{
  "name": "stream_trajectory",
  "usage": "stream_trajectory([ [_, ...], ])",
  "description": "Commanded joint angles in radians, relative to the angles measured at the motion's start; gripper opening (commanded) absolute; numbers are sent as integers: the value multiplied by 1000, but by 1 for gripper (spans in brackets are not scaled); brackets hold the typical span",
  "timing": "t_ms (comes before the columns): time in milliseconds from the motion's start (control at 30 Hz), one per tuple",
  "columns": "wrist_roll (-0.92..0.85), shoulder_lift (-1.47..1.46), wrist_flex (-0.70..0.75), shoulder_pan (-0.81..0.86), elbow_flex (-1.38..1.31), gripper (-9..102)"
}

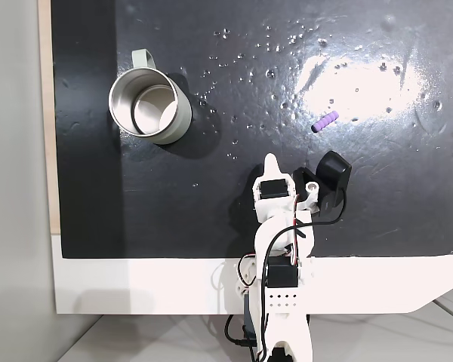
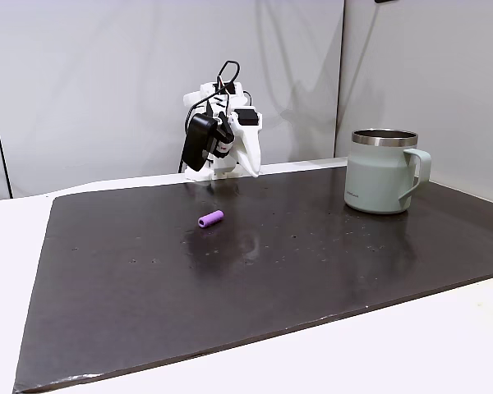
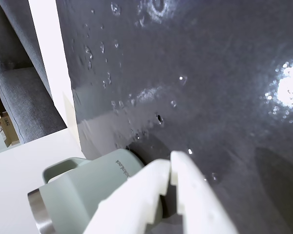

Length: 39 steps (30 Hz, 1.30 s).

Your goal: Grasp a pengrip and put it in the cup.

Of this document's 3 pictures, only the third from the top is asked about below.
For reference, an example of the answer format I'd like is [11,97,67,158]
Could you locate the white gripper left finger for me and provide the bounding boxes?
[83,158,172,234]

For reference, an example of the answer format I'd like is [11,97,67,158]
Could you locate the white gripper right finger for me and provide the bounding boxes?
[169,150,239,234]

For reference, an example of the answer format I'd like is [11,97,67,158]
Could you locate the dark grey glossy mat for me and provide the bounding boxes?
[55,0,293,234]

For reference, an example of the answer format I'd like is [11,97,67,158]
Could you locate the brown cardboard box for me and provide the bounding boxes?
[0,111,21,148]

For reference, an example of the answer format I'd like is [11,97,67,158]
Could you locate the grey fabric chair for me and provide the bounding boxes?
[0,0,68,144]

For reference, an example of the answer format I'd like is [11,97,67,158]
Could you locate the pale green mug with handle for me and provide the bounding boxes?
[27,148,164,234]

